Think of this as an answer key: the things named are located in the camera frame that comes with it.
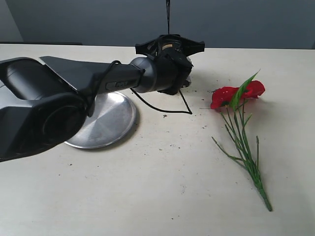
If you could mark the round stainless steel plate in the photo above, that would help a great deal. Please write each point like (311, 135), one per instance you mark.
(113, 118)

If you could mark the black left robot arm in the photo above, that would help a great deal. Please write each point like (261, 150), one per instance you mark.
(45, 102)

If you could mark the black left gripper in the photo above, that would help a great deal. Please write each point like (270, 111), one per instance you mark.
(170, 41)

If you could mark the stainless steel spork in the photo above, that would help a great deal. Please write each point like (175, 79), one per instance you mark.
(168, 15)

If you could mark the white scalloped flower pot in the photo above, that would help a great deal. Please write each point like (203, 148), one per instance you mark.
(189, 81)

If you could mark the red artificial flower with stems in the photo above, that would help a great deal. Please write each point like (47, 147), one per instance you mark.
(230, 102)

